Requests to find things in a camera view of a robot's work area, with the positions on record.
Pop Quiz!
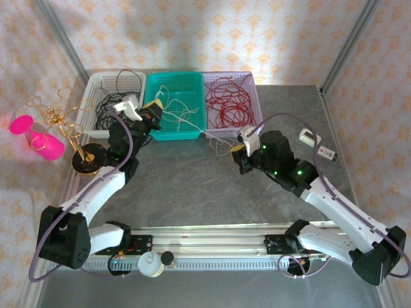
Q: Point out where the lilac perforated plastic basket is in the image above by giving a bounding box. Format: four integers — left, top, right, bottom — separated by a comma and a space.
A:
201, 71, 265, 139

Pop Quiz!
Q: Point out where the red cable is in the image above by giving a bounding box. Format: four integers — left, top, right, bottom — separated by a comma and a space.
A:
214, 96, 257, 128
205, 76, 253, 108
205, 83, 248, 123

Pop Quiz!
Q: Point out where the pink goblet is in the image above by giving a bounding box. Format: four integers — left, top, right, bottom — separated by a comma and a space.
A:
8, 114, 67, 162

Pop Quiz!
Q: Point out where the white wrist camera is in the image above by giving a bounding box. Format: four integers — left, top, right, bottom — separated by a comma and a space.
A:
112, 94, 142, 122
237, 124, 261, 151

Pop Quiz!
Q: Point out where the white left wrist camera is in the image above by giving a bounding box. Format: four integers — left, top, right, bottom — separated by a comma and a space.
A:
112, 94, 142, 122

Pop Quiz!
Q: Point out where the white cable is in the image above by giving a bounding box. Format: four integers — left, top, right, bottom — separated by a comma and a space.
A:
155, 85, 202, 124
162, 108, 237, 158

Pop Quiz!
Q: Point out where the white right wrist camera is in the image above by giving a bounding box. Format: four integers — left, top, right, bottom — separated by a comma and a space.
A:
237, 124, 261, 151

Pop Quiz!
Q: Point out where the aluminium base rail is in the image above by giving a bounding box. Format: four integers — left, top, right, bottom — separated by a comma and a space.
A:
80, 221, 343, 271

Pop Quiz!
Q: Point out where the black round cap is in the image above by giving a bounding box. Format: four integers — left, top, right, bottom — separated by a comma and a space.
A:
160, 252, 176, 268

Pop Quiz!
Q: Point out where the gold wire jewelry stand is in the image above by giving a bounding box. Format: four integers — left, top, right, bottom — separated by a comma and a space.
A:
25, 86, 110, 176

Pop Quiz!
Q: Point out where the teal perforated plastic basket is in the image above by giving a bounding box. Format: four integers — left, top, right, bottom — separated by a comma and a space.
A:
143, 71, 206, 142

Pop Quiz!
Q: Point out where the black cable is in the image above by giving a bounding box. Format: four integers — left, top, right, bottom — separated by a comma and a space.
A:
94, 69, 146, 132

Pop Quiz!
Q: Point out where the white round jar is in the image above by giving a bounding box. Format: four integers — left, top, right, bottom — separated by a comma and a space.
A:
137, 251, 161, 277

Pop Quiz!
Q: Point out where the aluminium frame post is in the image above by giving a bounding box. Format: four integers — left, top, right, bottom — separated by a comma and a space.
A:
34, 0, 90, 85
319, 0, 381, 96

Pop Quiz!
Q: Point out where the white perforated plastic basket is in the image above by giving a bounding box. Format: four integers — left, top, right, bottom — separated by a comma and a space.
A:
82, 71, 148, 139

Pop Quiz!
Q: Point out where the white digital clock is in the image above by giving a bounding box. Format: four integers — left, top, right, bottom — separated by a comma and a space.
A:
297, 128, 322, 147

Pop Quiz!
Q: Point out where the black white label tag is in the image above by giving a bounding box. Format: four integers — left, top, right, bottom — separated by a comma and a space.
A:
316, 144, 340, 164

